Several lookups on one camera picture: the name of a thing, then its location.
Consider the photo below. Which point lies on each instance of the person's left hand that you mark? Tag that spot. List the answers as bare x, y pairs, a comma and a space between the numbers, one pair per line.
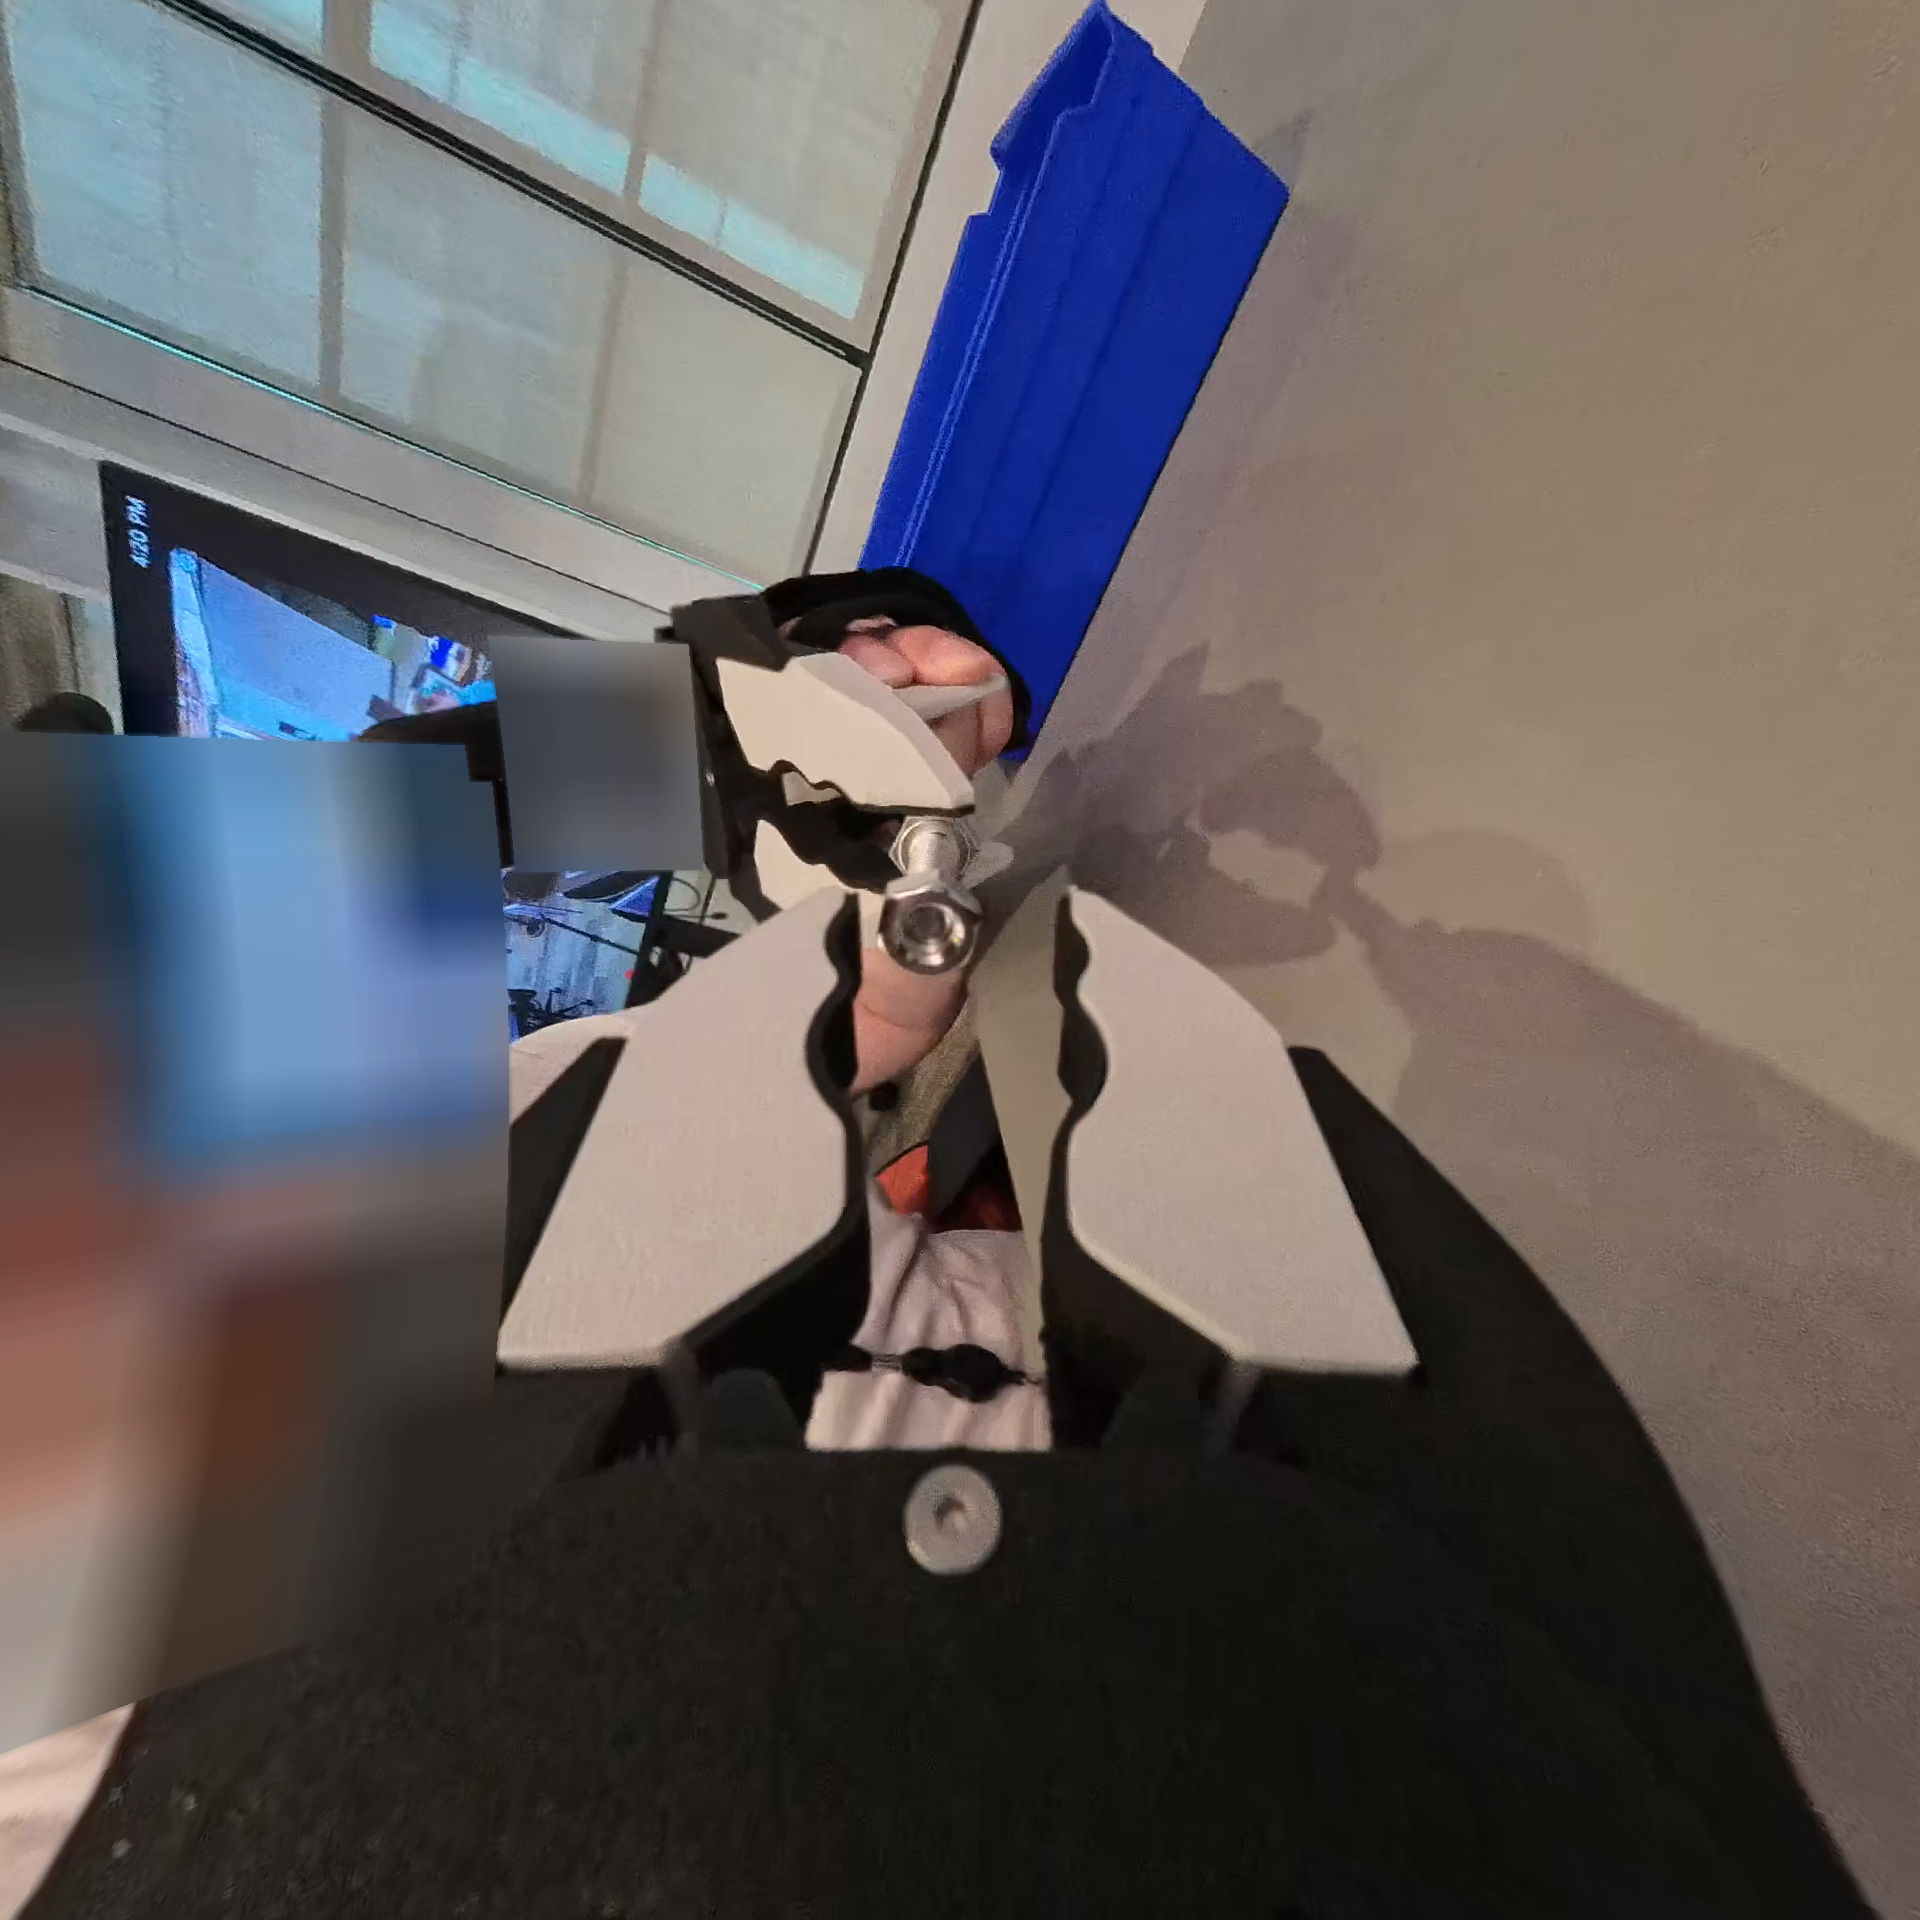
930, 654

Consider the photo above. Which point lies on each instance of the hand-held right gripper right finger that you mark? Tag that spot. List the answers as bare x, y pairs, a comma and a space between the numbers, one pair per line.
1230, 1200

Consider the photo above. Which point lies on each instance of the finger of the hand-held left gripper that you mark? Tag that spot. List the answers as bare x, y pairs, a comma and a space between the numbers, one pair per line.
817, 864
872, 737

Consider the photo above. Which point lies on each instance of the person's left forearm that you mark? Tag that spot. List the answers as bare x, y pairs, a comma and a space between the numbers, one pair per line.
902, 1035

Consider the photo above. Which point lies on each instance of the wall screen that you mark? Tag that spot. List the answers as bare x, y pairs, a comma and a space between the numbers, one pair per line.
270, 644

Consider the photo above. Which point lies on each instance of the silver hex nut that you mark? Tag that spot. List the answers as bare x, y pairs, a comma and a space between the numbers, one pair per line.
932, 856

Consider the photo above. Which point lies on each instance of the orange cloth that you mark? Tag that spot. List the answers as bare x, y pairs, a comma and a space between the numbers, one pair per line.
910, 1196

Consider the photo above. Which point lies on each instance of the silver hex bolt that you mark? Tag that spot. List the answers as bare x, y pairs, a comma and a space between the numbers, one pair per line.
930, 940

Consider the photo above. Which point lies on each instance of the blue plastic bin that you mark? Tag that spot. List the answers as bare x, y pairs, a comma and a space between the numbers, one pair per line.
1082, 332

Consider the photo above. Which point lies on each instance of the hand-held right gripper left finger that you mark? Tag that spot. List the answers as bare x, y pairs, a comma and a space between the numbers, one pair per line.
674, 1200

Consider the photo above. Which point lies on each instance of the large window with blinds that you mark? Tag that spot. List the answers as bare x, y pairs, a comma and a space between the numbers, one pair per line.
450, 240

